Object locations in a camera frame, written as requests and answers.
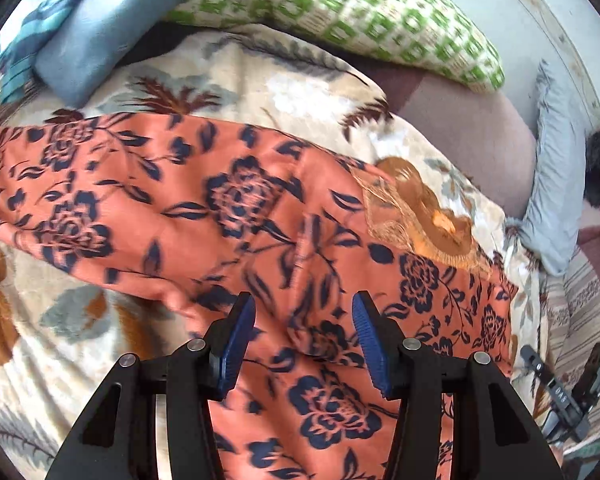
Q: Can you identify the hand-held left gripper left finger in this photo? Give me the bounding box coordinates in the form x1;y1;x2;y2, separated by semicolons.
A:
45;292;257;480

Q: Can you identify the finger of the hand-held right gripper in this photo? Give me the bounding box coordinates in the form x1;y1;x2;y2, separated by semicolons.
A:
519;345;571;406

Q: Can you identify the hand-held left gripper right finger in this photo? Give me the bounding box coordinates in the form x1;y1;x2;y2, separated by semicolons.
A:
351;290;566;480

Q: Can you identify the orange floral garment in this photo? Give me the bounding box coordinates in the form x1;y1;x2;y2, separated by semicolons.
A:
0;107;518;480

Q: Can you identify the striped cloth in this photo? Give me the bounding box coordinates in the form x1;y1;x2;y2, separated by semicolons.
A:
545;250;600;441

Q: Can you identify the pale grey-blue pillow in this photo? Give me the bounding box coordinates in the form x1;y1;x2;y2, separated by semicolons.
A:
520;60;588;276

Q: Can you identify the mauve mattress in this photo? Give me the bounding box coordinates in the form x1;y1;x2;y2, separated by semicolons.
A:
370;67;600;261

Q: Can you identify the cream floral blanket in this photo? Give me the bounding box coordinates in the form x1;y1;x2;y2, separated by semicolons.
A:
0;22;551;480

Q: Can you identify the light blue cushion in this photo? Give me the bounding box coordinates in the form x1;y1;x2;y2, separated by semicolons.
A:
32;0;253;106

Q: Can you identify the green patterned pillow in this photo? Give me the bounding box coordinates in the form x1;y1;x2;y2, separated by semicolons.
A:
162;0;506;93

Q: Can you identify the teal patterned cloth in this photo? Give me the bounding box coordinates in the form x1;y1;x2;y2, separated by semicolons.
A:
0;0;116;103

